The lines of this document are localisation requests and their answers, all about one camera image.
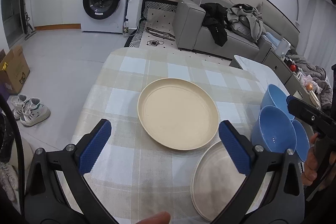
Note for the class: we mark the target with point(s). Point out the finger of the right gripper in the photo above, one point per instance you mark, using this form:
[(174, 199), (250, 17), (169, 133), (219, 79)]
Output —
[(319, 121), (291, 99)]

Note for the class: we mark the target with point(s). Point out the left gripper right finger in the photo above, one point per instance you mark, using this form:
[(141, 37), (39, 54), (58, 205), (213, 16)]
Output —
[(283, 201)]

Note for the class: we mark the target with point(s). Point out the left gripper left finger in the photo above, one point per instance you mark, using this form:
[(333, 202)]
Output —
[(57, 191)]

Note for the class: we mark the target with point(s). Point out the blue bowl back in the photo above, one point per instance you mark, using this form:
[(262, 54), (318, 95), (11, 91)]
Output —
[(274, 96)]

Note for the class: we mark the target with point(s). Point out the blue bowl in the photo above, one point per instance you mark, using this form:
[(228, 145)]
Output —
[(274, 131), (274, 96), (303, 144)]

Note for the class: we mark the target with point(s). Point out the blue bowl front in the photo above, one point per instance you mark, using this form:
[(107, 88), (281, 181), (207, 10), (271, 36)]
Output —
[(274, 131)]

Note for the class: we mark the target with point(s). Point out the cream plate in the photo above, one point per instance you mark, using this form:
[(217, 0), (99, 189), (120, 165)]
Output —
[(178, 114), (216, 180)]

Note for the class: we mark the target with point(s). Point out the person's right hand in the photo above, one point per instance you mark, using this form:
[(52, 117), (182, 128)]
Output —
[(310, 165)]

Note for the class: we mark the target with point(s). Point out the person's left hand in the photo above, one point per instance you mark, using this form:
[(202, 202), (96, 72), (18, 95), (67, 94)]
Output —
[(162, 217)]

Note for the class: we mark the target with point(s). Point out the grey blanket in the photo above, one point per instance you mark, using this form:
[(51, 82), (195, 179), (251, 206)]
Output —
[(318, 75)]

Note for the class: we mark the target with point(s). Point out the red apple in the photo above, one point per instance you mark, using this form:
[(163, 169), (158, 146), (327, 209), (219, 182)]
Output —
[(293, 68)]

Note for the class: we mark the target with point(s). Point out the white marble side table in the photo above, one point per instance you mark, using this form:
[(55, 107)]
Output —
[(263, 73)]

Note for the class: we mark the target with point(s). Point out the checked beige tablecloth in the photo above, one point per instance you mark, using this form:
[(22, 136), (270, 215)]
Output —
[(135, 177)]

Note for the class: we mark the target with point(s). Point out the white sneaker right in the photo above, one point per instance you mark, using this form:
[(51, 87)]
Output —
[(34, 112)]

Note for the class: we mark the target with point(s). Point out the white sneaker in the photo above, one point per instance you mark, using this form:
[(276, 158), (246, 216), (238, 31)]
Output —
[(34, 112), (18, 102)]

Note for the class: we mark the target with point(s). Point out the grey clothes pile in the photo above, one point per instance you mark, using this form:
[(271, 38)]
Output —
[(246, 21)]

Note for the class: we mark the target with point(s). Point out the white sneaker left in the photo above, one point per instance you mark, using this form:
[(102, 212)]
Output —
[(18, 102)]

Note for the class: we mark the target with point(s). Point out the black jacket on sofa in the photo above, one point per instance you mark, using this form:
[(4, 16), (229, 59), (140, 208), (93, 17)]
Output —
[(216, 21)]

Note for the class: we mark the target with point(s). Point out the grey sofa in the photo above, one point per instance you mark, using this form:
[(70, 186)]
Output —
[(191, 35)]

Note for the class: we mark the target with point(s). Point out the cardboard box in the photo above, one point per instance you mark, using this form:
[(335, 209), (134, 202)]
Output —
[(14, 70)]

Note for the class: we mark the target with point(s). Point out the black white patterned rug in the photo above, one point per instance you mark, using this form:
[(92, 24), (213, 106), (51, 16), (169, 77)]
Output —
[(155, 35)]

